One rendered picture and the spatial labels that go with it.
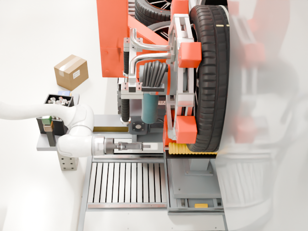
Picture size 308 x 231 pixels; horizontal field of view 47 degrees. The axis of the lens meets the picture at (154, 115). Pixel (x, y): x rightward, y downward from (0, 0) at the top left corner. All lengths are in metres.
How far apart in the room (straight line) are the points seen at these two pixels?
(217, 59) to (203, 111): 0.20
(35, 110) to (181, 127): 0.63
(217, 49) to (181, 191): 0.90
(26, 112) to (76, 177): 0.87
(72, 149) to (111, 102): 1.24
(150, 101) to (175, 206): 0.61
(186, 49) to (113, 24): 0.75
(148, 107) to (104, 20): 0.52
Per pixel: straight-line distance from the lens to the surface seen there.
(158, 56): 1.49
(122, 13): 1.92
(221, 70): 1.32
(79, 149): 1.58
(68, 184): 2.29
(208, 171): 2.06
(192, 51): 1.29
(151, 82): 1.36
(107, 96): 2.82
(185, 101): 1.35
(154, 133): 2.41
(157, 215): 2.05
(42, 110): 1.60
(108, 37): 2.00
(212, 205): 2.04
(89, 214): 2.06
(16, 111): 1.53
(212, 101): 1.33
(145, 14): 2.99
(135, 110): 2.11
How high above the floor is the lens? 1.85
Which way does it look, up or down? 44 degrees down
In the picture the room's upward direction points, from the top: 3 degrees clockwise
